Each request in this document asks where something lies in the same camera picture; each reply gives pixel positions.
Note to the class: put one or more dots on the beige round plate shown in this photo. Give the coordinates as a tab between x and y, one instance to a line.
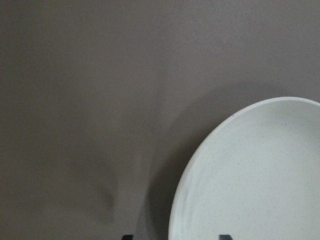
256	176

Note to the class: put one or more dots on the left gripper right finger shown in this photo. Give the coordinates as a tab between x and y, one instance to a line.
225	237

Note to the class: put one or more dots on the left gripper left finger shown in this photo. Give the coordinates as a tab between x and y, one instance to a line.
128	237

